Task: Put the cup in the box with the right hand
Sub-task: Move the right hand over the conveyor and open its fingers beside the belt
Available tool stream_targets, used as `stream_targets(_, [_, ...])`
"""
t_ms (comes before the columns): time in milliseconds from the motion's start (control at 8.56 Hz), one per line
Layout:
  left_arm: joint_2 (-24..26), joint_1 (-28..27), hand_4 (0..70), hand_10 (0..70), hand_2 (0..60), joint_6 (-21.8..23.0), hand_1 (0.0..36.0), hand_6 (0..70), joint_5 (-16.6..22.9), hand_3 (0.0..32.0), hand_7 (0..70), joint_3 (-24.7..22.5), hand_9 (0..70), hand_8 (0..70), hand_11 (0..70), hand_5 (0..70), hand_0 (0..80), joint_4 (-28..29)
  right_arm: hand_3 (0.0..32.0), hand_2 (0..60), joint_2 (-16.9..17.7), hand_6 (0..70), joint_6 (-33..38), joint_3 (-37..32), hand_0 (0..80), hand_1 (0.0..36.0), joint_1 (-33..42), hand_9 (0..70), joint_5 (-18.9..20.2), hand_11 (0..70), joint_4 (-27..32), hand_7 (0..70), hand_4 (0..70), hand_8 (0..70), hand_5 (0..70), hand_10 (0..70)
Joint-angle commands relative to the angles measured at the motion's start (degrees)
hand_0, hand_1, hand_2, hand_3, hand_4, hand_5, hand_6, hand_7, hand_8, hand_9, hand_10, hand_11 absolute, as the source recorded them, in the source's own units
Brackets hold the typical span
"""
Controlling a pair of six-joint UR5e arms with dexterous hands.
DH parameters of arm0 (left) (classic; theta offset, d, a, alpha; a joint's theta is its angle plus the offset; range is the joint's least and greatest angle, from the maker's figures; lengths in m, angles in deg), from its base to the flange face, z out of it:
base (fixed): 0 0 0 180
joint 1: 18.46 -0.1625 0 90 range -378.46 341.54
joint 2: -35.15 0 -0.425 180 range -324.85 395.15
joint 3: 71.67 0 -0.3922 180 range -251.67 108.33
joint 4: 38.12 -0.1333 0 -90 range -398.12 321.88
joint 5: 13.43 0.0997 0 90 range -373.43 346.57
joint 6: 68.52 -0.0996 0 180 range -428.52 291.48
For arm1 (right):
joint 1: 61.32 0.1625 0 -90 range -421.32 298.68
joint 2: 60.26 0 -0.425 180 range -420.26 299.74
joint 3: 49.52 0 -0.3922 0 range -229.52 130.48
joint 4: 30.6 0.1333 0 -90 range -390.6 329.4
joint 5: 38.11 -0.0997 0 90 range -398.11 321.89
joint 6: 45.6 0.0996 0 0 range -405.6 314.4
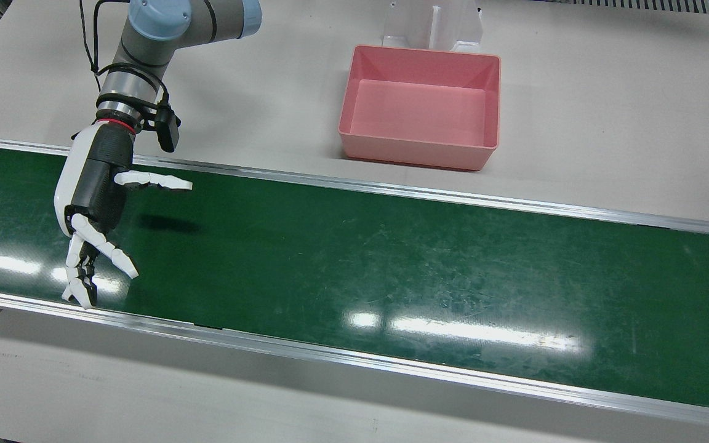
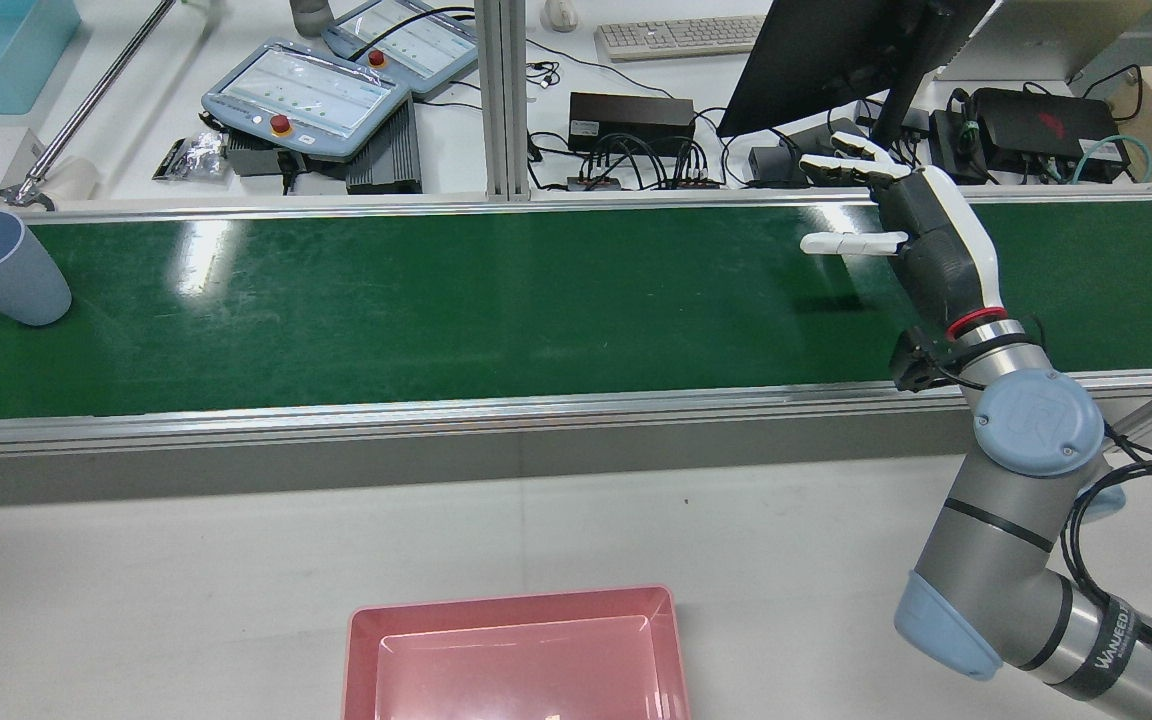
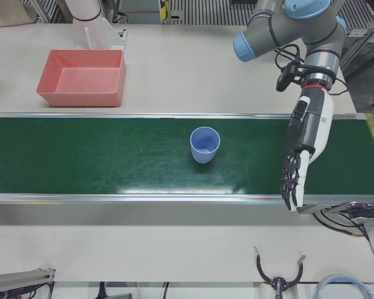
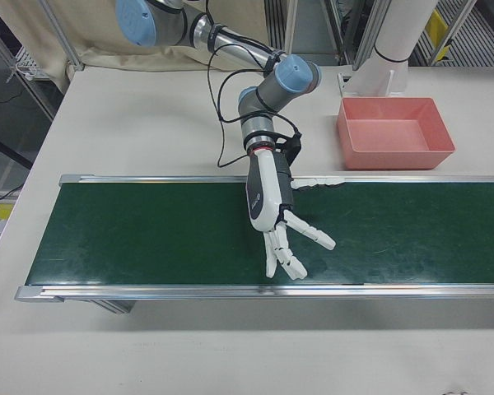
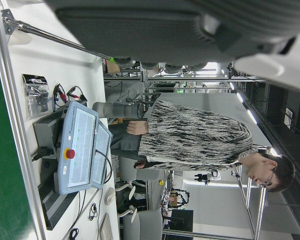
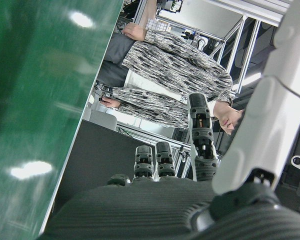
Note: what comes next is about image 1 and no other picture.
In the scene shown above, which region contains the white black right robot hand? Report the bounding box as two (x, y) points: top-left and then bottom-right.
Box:
(54, 120), (193, 310)

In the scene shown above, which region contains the pink plastic box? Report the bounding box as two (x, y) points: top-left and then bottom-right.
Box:
(338, 44), (502, 172)

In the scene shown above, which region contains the green conveyor belt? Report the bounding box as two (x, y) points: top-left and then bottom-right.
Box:
(0, 143), (709, 414)
(0, 135), (709, 431)

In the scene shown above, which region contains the white plastic stand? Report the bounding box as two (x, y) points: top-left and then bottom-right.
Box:
(382, 0), (484, 54)

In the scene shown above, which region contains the metal vent grille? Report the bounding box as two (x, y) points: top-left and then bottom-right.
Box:
(533, 0), (709, 17)

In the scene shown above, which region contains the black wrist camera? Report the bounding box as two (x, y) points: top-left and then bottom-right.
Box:
(144, 103), (182, 154)

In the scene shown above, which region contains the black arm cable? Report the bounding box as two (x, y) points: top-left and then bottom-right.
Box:
(78, 0), (131, 93)

